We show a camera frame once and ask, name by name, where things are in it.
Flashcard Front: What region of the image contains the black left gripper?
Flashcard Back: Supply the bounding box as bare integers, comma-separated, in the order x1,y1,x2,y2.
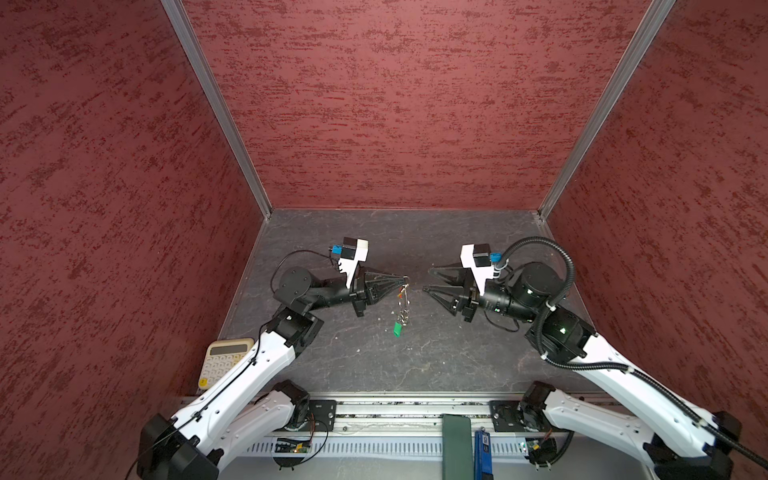
305,264,404,316

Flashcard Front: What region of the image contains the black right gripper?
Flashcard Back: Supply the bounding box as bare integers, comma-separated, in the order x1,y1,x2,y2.
425,260,541,322

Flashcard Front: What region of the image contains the perforated metal keyring red handle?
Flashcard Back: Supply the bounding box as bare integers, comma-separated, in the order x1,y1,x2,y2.
397,277,410,327

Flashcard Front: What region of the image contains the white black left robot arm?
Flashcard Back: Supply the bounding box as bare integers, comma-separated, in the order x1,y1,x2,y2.
133,266,408,479

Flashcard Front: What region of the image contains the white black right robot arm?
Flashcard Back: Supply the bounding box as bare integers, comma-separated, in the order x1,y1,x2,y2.
424,254,743,479

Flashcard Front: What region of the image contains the beige calculator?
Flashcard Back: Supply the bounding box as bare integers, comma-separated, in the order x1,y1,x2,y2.
198,338,255,390

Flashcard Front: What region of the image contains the dark green block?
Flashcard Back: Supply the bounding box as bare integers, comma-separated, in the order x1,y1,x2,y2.
442,414,474,480

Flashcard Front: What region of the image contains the blue device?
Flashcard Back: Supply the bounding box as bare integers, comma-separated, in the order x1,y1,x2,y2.
474,428,494,480

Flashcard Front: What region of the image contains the left circuit board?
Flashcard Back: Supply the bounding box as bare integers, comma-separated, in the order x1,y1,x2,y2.
274,438,313,455

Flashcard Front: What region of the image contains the circuit board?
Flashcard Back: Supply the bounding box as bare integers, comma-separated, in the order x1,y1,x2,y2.
525,438,558,467
274,438,313,455

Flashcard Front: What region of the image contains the right circuit board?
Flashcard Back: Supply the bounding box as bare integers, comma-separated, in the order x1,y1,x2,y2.
525,438,558,467

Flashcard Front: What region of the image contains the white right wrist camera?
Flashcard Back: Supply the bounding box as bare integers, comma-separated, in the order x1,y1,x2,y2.
460,243,502,296

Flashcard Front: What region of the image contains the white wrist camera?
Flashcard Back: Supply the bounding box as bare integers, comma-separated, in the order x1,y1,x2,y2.
460,243,502,296
331,237,369,289

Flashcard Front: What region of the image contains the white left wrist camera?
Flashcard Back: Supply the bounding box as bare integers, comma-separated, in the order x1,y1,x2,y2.
331,237,369,289

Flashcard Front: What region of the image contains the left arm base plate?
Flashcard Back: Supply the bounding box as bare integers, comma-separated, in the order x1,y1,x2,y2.
293,399,338,433

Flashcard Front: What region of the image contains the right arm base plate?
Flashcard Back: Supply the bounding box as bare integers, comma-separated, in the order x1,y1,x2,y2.
489,400,565,434

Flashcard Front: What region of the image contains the aluminium front rail frame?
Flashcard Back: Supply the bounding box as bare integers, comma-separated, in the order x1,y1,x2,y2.
239,391,653,464

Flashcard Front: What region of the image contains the left aluminium corner post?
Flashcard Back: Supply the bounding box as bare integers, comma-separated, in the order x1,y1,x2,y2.
161,0,273,220

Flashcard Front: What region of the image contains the aluminium corner post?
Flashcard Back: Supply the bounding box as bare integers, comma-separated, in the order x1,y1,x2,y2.
161,0,273,220
538,0,676,224

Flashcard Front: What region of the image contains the right aluminium corner post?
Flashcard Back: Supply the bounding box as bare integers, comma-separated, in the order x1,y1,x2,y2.
538,0,676,224

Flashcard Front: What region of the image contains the black corrugated right cable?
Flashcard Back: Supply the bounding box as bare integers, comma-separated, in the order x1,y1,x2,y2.
497,236,768,470

